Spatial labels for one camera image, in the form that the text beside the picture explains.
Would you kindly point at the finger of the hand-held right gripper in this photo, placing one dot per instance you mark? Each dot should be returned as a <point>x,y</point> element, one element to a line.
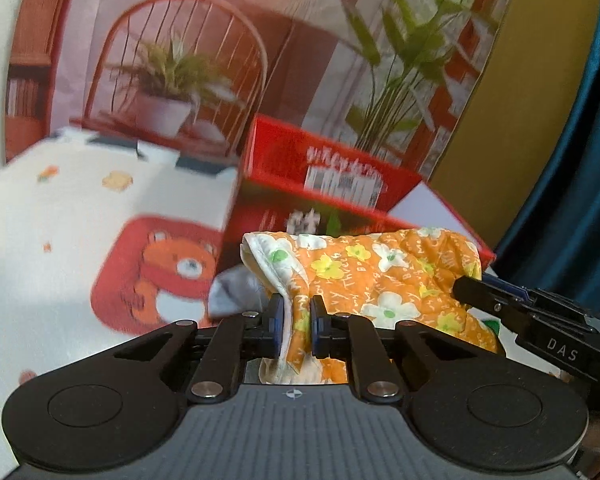
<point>511,290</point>
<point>485,300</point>

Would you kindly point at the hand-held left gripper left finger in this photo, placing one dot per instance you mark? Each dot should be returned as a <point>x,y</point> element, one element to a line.
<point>276,326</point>

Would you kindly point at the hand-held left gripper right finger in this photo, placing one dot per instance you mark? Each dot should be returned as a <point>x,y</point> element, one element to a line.
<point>318,329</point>

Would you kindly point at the white satin cloth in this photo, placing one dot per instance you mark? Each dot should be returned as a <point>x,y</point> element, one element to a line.
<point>235,292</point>

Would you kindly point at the orange floral cloth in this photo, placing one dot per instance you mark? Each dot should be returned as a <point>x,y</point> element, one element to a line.
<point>380,280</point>

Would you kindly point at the red strawberry print cardboard box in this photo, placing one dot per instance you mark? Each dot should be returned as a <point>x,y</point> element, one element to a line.
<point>290,160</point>

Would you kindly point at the green fluffy item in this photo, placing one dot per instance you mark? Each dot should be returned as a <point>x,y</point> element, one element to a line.
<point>492,326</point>

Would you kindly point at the blue curtain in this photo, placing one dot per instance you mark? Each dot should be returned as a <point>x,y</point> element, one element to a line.
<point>580,185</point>

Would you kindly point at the bear printed tablecloth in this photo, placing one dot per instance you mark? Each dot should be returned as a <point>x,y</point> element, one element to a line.
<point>70,220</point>

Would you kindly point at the wall poster with chair and plants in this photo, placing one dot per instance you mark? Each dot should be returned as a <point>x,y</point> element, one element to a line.
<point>305,35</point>

